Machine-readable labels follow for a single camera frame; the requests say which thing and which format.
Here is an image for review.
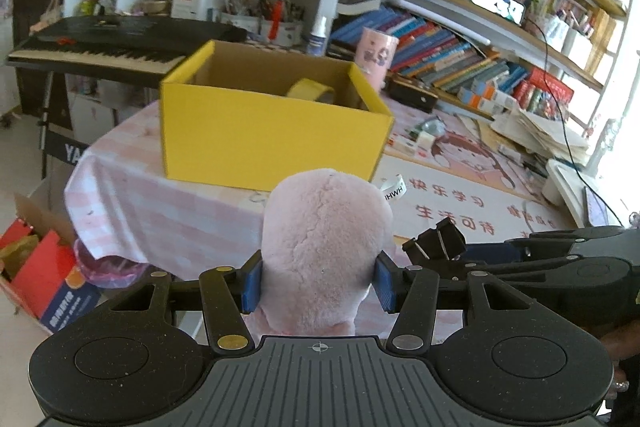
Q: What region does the black binder clip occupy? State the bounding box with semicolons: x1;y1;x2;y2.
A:
401;218;466;267

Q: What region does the pink plush pig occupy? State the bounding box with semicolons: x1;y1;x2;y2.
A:
247;169;407;338

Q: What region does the yellow tape roll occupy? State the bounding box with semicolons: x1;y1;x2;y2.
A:
286;78;335;104

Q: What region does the white device at edge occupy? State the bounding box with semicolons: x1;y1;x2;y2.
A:
542;159;628;228

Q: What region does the stack of loose papers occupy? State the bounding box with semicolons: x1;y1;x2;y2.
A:
456;106;591;168

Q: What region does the pink cartoon desk mat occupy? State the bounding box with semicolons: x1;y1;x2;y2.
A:
64;91;576;327

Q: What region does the orange white medicine box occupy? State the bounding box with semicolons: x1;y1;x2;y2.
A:
457;88;518;116

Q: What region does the yellow cardboard box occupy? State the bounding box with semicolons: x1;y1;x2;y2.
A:
160;41;394;191

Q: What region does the red and blue carton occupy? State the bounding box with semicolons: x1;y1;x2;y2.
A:
1;194;101;334

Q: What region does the dark brown wooden box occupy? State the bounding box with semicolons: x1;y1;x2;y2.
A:
386;75;438;113

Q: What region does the wooden chessboard box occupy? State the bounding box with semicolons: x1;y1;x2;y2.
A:
244;33;312;56

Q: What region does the smartphone with lit screen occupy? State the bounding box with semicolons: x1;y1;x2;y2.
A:
471;0;525;26

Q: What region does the pink cylindrical canister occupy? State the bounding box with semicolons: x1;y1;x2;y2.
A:
355;28;399;92

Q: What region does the black electronic keyboard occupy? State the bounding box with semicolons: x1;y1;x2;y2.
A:
6;15;247;89

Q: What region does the white spray bottle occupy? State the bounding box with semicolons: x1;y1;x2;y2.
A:
306;15;328;56

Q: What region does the pen holder with brushes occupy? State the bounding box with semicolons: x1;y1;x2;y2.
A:
218;0;306;48

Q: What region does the red marker bottle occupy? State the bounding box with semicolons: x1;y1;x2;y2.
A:
268;0;286;41

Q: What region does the black charging cable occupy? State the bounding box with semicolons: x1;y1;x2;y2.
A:
522;16;626;228

